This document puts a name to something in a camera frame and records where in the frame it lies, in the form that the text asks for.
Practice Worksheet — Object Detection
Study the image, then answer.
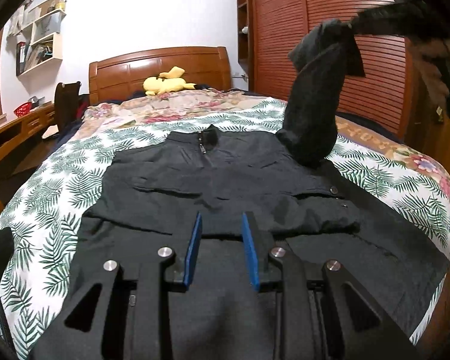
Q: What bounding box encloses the wooden desk cabinet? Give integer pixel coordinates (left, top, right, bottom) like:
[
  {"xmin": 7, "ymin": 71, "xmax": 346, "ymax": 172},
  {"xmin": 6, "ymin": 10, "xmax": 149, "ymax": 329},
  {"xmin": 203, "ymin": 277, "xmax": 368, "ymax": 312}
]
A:
[{"xmin": 0, "ymin": 104, "xmax": 56, "ymax": 213}]

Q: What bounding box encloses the white wall shelf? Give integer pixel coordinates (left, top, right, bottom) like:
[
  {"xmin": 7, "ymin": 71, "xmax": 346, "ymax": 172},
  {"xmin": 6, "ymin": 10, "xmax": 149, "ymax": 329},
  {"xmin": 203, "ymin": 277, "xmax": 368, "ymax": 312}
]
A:
[{"xmin": 8, "ymin": 0, "xmax": 66, "ymax": 77}]

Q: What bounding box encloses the red basket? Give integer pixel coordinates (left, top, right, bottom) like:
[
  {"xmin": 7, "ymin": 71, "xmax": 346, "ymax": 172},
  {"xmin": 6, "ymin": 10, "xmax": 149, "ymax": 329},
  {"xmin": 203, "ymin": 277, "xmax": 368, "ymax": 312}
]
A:
[{"xmin": 13, "ymin": 102, "xmax": 32, "ymax": 118}]

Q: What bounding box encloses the wooden headboard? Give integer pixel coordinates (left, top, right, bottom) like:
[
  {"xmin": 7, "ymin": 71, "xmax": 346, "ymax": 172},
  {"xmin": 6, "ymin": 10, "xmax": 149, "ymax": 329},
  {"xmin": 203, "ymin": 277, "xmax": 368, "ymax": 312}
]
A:
[{"xmin": 89, "ymin": 46, "xmax": 232, "ymax": 105}]

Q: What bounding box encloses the dark wooden chair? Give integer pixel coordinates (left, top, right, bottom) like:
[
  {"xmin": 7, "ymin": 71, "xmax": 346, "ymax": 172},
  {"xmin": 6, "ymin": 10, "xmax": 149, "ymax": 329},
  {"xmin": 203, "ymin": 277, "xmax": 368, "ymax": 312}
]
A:
[{"xmin": 54, "ymin": 81, "xmax": 81, "ymax": 133}]

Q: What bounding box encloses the wooden door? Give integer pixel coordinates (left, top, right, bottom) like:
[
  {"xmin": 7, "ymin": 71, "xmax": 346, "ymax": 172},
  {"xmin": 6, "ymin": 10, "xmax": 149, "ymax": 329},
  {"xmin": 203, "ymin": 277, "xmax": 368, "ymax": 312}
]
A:
[{"xmin": 408, "ymin": 37, "xmax": 450, "ymax": 211}]

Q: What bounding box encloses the yellow plush toy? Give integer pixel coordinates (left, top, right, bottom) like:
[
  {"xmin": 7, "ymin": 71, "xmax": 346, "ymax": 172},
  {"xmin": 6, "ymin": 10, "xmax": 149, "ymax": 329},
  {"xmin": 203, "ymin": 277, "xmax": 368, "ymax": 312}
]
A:
[{"xmin": 143, "ymin": 66, "xmax": 195, "ymax": 96}]

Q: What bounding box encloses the black zip jacket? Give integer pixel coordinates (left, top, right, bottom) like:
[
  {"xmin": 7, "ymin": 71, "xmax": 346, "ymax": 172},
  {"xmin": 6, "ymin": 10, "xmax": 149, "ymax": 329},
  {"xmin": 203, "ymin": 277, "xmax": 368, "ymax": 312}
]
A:
[{"xmin": 70, "ymin": 34, "xmax": 448, "ymax": 359}]

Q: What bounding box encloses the palm leaf bed sheet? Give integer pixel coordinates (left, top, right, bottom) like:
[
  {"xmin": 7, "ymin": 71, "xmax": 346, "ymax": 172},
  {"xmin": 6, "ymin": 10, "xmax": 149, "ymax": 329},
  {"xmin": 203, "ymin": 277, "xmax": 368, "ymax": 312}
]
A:
[{"xmin": 0, "ymin": 97, "xmax": 450, "ymax": 360}]

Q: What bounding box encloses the louvred wooden wardrobe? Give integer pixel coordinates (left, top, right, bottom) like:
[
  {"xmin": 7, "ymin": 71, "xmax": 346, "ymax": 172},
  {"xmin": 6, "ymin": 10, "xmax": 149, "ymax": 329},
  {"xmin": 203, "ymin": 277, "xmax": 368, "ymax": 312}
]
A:
[{"xmin": 237, "ymin": 0, "xmax": 413, "ymax": 137}]

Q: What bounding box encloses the person's right hand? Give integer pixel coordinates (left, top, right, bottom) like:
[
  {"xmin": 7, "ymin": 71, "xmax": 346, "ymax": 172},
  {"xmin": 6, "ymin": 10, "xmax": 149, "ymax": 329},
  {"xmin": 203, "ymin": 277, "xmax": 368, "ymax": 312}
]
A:
[{"xmin": 408, "ymin": 39, "xmax": 450, "ymax": 108}]

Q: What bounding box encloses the floral blanket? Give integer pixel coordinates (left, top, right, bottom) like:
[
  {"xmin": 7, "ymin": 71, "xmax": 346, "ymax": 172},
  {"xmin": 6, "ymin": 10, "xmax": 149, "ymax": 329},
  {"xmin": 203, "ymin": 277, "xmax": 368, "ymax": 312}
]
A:
[{"xmin": 73, "ymin": 89, "xmax": 450, "ymax": 205}]

